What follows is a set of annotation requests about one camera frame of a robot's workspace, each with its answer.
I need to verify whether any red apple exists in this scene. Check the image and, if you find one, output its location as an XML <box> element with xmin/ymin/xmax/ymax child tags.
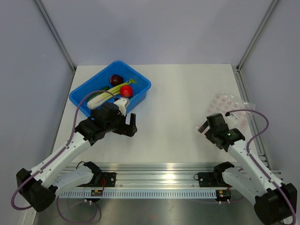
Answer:
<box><xmin>120</xmin><ymin>85</ymin><xmax>133</xmax><ymax>98</ymax></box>

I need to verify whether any clear pink-dotted zip bag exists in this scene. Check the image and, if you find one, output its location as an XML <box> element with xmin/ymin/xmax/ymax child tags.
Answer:
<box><xmin>195</xmin><ymin>92</ymin><xmax>255</xmax><ymax>134</ymax></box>

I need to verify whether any white green leek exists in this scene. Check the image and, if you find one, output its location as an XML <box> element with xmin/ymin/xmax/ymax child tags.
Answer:
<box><xmin>87</xmin><ymin>79</ymin><xmax>137</xmax><ymax>110</ymax></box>

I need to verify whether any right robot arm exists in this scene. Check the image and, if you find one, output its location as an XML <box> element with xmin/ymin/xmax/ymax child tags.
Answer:
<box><xmin>197</xmin><ymin>112</ymin><xmax>297</xmax><ymax>225</ymax></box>

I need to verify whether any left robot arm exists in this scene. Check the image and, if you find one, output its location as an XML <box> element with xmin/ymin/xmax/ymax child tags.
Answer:
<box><xmin>16</xmin><ymin>99</ymin><xmax>137</xmax><ymax>212</ymax></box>

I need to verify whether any green cucumber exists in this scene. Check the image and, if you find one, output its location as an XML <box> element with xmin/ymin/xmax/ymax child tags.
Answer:
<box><xmin>87</xmin><ymin>86</ymin><xmax>110</xmax><ymax>102</ymax></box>

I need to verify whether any dark red onion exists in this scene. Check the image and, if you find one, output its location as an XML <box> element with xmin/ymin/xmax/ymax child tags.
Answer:
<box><xmin>110</xmin><ymin>74</ymin><xmax>124</xmax><ymax>86</ymax></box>

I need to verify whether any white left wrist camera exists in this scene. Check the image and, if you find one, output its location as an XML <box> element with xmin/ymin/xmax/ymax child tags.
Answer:
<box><xmin>114</xmin><ymin>97</ymin><xmax>130</xmax><ymax>116</ymax></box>

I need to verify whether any right side aluminium rail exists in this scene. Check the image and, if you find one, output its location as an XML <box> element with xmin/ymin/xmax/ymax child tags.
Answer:
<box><xmin>232</xmin><ymin>65</ymin><xmax>271</xmax><ymax>170</ymax></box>

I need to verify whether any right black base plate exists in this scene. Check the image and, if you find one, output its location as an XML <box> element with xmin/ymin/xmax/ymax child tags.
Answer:
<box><xmin>194</xmin><ymin>172</ymin><xmax>232</xmax><ymax>188</ymax></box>

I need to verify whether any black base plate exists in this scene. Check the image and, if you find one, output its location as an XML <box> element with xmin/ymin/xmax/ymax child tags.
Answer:
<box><xmin>78</xmin><ymin>172</ymin><xmax>117</xmax><ymax>188</ymax></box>
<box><xmin>194</xmin><ymin>172</ymin><xmax>232</xmax><ymax>188</ymax></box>

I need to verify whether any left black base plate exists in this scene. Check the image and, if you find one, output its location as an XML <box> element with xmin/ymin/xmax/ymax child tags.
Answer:
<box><xmin>78</xmin><ymin>172</ymin><xmax>117</xmax><ymax>188</ymax></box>

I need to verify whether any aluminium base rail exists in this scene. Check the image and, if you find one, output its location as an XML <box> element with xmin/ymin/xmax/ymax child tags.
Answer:
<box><xmin>60</xmin><ymin>162</ymin><xmax>283</xmax><ymax>188</ymax></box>

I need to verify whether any white slotted cable duct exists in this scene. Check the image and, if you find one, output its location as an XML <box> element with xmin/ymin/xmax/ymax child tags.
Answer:
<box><xmin>60</xmin><ymin>188</ymin><xmax>217</xmax><ymax>199</ymax></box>

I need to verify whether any left aluminium frame post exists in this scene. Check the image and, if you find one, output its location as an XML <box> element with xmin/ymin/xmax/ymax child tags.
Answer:
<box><xmin>33</xmin><ymin>0</ymin><xmax>76</xmax><ymax>74</ymax></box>

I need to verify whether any aluminium frame post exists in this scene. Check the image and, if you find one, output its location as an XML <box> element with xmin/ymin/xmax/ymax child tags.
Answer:
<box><xmin>236</xmin><ymin>0</ymin><xmax>281</xmax><ymax>72</ymax></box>
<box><xmin>33</xmin><ymin>0</ymin><xmax>76</xmax><ymax>74</ymax></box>

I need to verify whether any right aluminium frame post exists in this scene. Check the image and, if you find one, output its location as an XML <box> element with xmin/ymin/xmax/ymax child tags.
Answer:
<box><xmin>236</xmin><ymin>0</ymin><xmax>281</xmax><ymax>72</ymax></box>

